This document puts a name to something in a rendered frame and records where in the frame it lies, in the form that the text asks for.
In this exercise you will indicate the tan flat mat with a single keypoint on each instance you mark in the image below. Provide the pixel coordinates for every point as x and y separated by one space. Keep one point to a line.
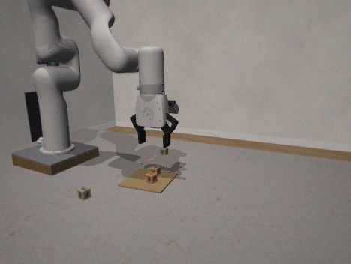
138 181

